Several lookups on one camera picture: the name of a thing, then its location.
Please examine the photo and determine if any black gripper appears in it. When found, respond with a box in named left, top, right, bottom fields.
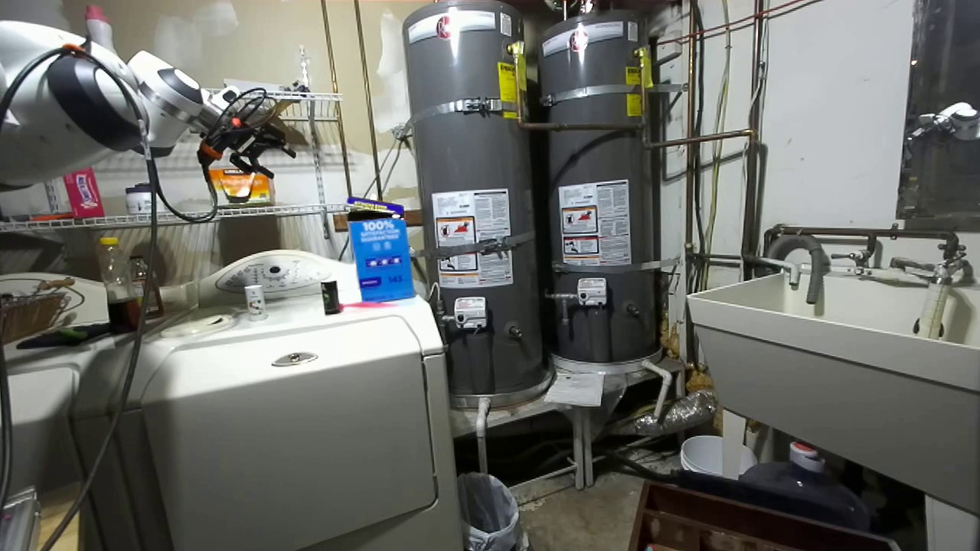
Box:
left=197, top=87, right=300, bottom=176

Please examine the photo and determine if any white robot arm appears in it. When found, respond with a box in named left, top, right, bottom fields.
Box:
left=0, top=20, right=304, bottom=189

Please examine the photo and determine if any white washing machine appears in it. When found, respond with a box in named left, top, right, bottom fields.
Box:
left=71, top=251, right=461, bottom=551

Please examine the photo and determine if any blue detergent box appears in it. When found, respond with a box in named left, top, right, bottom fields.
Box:
left=347, top=196, right=416, bottom=303

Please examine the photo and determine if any red label box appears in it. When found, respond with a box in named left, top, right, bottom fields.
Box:
left=65, top=170, right=103, bottom=222

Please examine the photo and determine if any brown liquid bottle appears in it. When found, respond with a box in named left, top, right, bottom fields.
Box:
left=97, top=232, right=144, bottom=332

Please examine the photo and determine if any left grey water heater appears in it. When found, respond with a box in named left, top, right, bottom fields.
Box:
left=403, top=0, right=549, bottom=408

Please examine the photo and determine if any grey water heater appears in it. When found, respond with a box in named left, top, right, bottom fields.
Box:
left=539, top=8, right=657, bottom=361
left=403, top=0, right=549, bottom=408

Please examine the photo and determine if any right grey water heater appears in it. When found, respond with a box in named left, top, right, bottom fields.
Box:
left=539, top=8, right=657, bottom=361

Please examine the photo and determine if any small white trash bin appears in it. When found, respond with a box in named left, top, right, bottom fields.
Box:
left=455, top=472, right=524, bottom=551

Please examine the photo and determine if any sink faucet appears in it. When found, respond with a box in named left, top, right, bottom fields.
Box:
left=761, top=223, right=975, bottom=305

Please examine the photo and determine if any white plastic bucket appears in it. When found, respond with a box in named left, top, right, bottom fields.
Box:
left=681, top=434, right=756, bottom=482

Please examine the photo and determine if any white utility sink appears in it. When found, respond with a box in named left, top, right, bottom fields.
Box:
left=690, top=271, right=980, bottom=516

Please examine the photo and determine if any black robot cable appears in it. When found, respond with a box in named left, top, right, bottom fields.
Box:
left=0, top=39, right=222, bottom=551

